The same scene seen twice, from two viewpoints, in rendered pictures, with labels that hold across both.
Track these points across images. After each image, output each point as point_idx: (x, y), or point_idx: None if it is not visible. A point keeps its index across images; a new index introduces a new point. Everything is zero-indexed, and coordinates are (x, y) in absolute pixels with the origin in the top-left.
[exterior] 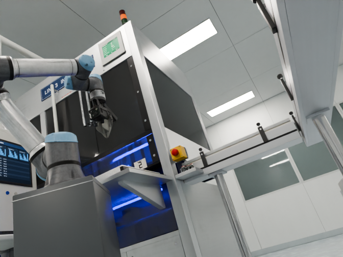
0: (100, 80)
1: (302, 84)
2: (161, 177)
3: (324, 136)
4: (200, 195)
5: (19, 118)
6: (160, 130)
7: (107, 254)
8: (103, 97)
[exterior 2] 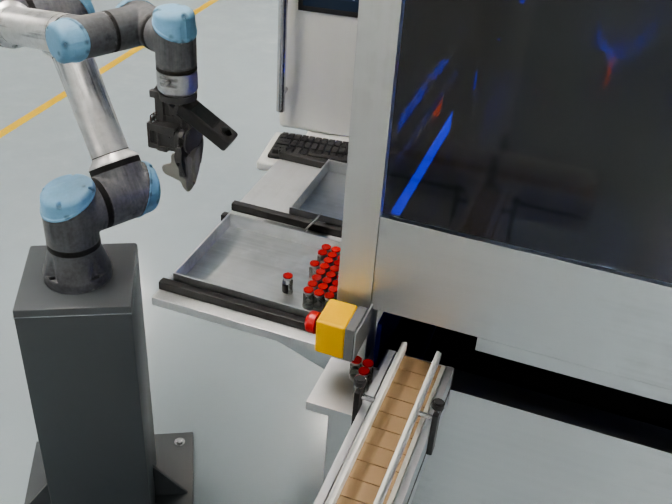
0: (162, 42)
1: None
2: (276, 339)
3: None
4: (486, 441)
5: (71, 101)
6: (342, 226)
7: (44, 391)
8: (169, 95)
